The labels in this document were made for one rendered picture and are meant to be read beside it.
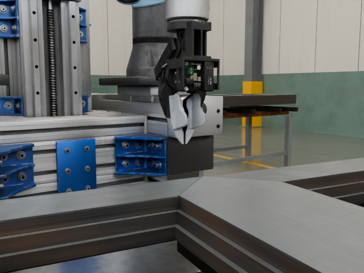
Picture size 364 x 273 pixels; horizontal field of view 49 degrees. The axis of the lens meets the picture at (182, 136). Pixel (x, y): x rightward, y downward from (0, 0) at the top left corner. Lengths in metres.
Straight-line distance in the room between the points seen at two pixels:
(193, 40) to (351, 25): 8.18
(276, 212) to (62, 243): 0.26
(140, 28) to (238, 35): 9.89
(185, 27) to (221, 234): 0.36
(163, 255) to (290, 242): 0.46
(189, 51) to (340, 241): 0.39
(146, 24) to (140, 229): 0.61
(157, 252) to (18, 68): 0.55
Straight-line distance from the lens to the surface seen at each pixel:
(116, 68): 11.30
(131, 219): 0.52
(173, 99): 0.72
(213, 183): 0.62
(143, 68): 1.00
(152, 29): 1.02
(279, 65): 9.82
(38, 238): 0.50
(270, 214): 0.49
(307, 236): 0.43
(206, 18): 0.71
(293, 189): 0.60
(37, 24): 1.00
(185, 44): 0.69
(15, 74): 1.07
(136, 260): 0.82
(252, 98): 4.51
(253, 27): 10.19
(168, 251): 0.86
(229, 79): 11.04
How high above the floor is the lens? 1.02
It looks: 7 degrees down
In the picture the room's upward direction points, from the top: straight up
